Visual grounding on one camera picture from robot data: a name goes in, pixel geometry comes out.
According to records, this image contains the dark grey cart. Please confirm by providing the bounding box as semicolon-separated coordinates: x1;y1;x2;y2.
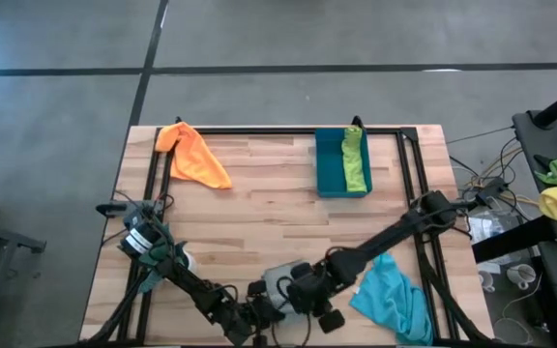
513;109;557;348

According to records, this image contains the teal plastic basket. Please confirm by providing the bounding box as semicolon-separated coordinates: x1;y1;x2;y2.
314;126;374;199

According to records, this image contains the green microfiber towel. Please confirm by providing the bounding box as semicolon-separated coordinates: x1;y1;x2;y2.
340;125;369;193

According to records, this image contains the orange microfiber towel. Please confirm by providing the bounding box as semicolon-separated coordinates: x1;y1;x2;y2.
154;121;234;190

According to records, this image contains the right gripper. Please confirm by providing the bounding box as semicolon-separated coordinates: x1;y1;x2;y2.
287;262;346;334

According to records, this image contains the dark metal stand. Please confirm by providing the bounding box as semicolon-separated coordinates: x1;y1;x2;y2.
0;215;47;348

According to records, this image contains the turquoise microfiber towel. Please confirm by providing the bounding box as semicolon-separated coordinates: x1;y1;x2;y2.
348;253;434;347

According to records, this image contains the white plastic bag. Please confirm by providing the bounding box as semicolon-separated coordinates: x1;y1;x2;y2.
465;212;507;243

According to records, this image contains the black power supply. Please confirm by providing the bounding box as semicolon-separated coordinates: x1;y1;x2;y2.
476;176;508;200

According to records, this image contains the white mug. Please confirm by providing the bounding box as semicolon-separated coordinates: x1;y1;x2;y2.
477;269;502;294
505;263;537;290

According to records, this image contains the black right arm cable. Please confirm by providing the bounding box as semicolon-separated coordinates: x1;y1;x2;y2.
269;245;358;348

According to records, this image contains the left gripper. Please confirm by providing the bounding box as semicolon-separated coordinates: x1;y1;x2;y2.
220;279;284;347

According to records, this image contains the artificial green plant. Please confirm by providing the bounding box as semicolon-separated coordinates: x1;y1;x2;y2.
137;221;188;294

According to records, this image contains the grey microfiber towel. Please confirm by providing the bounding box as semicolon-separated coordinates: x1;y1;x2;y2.
260;260;305;326

